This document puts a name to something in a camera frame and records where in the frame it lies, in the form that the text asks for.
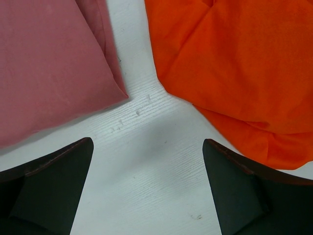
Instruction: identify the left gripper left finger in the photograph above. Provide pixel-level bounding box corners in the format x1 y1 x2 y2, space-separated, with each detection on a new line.
0 137 94 235

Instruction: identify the dusty red folded t shirt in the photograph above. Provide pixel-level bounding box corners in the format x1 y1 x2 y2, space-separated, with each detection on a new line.
0 0 128 148

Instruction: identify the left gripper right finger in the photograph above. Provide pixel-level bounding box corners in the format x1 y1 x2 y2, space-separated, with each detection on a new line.
202 139 313 235

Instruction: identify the orange t shirt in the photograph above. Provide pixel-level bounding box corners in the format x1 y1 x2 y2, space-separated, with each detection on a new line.
145 0 313 169

